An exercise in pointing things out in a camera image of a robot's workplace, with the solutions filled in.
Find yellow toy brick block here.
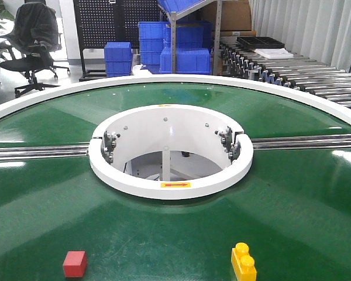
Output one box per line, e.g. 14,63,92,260
231,242,257,281

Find white flat tray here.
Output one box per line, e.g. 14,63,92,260
254,48,294,59

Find metal shelf rack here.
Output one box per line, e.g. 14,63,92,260
157,0,223,75

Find steel roller bar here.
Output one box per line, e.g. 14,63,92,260
251,133,351,150
0,143,88,161

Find yellow arrow sticker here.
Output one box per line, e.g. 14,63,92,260
160,182,191,188

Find tall blue crate stack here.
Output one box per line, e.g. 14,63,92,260
138,21,167,65

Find white inner conveyor ring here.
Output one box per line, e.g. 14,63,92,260
88,104,254,201

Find right steel roller bar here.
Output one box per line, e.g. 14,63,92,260
251,133,351,150

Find cardboard box on shelf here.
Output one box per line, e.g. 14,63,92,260
201,0,253,32

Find left steel roller bar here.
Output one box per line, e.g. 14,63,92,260
0,143,88,161

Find black pegboard rack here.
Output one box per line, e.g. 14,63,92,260
73,0,160,81

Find red cube block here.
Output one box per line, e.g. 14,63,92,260
63,251,87,277

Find white outer conveyor rim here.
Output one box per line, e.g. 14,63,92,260
0,74,351,125

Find black office chair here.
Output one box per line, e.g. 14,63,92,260
0,1,61,98

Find black compartment tray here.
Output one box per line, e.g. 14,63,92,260
236,36,285,49

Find steel roller conveyor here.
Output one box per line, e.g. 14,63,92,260
220,39,351,109

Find small blue crate stack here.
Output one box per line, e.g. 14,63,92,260
104,42,133,77

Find large blue crate front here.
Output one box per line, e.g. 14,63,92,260
159,47,211,75

